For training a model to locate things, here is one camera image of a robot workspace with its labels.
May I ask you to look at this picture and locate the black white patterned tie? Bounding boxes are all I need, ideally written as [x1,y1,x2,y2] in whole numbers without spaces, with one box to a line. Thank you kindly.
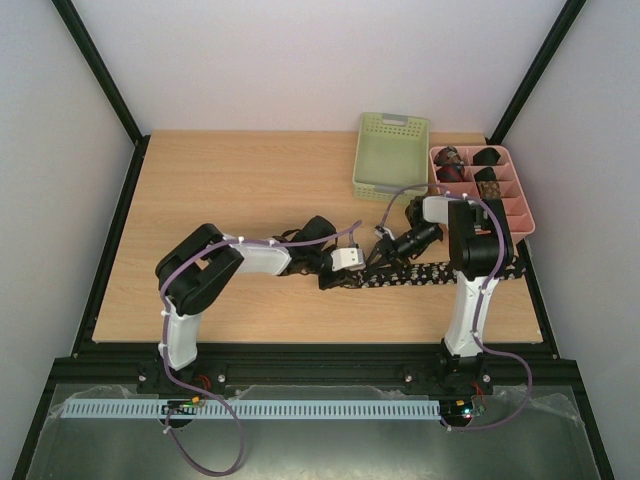
[349,255,527,290]

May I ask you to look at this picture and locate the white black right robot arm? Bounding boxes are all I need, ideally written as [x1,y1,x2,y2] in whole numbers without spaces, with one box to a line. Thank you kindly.
[360,194,514,392]

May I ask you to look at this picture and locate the rolled red dark tie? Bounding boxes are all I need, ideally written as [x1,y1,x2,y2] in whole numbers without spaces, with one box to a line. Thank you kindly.
[436,165,464,183]

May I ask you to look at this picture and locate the rolled dark patterned tie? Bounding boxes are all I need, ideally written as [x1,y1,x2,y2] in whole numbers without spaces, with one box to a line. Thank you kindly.
[434,146,464,166]

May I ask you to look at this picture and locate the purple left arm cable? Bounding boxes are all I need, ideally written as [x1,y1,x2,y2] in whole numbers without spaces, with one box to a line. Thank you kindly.
[159,219,363,475]

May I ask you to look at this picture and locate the black left frame post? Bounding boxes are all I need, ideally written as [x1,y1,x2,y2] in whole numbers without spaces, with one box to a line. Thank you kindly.
[51,0,144,146]

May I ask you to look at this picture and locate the light blue cable duct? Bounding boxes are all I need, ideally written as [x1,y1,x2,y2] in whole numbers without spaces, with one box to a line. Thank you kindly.
[60,399,441,421]

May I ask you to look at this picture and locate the black frame post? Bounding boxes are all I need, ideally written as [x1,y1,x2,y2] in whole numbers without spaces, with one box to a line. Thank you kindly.
[51,0,144,146]
[487,0,587,145]

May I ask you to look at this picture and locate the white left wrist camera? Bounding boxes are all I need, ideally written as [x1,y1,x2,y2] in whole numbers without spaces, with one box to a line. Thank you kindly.
[330,247,366,271]

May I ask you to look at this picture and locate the black right frame post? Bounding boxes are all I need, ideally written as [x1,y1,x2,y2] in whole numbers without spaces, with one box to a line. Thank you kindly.
[487,0,587,145]

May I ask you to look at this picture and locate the green plastic basket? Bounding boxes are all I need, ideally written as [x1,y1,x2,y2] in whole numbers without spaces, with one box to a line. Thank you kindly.
[352,112,430,201]

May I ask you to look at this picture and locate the pink divided organizer tray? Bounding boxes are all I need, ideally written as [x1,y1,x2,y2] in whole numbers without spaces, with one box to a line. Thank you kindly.
[428,145,535,244]

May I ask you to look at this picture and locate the rolled brown patterned tie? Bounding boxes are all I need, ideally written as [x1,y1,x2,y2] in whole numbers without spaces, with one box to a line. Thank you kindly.
[477,181,502,200]

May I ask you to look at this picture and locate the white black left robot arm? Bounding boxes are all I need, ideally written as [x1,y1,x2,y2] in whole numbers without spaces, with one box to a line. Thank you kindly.
[155,216,365,371]

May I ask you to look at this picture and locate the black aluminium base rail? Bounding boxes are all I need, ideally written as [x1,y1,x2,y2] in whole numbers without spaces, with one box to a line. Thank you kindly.
[46,343,584,397]

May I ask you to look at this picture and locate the rolled black tie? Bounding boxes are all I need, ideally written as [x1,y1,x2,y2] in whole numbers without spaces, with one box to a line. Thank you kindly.
[474,167,498,183]
[472,147,501,167]

